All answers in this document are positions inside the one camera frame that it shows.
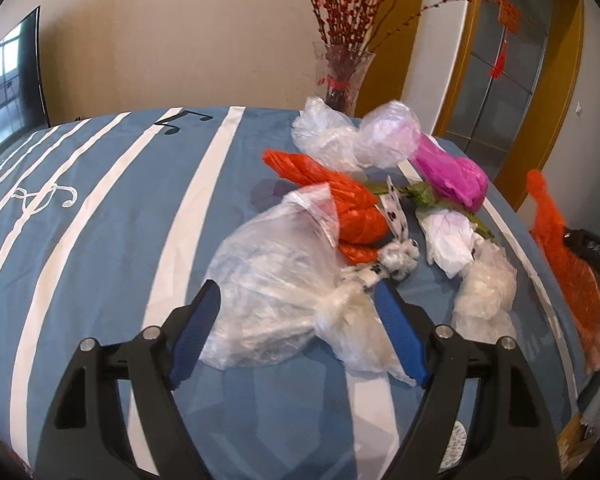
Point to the orange plastic bag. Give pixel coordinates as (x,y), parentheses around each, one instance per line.
(350,205)

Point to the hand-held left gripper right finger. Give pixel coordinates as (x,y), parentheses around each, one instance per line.
(400,332)

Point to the blue white striped tablecloth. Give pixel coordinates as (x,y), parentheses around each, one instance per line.
(105,210)

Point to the large clear plastic bag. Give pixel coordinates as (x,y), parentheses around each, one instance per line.
(270,280)

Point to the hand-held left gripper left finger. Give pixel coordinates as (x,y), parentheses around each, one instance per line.
(195,332)

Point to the clear glass vase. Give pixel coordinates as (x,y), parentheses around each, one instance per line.
(342,80)

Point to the red berry branches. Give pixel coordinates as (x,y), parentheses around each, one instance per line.
(350,5)

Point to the frosted glass sliding door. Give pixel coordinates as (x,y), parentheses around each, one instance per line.
(500,85)

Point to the pinkish clear plastic bag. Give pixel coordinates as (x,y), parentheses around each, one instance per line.
(387,132)

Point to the black spotted white ribbon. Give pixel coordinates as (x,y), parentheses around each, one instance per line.
(394,215)

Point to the yellow wooden door frame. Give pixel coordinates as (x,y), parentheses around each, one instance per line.
(560,85)

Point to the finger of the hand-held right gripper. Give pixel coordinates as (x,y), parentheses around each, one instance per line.
(592,252)

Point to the magenta plastic bag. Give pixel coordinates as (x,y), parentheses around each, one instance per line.
(450,172)

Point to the black flat television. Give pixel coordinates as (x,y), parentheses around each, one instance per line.
(10,90)

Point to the white fuzzy wad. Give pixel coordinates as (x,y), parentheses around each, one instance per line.
(400,260)

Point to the orange basket with liner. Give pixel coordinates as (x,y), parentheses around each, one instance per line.
(555,240)

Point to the yellow wooden wall trim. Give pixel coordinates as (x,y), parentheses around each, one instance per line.
(412,20)

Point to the olive green wrapper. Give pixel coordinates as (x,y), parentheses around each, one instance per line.
(422,194)

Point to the white plastic bag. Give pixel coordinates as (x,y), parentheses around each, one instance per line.
(450,242)

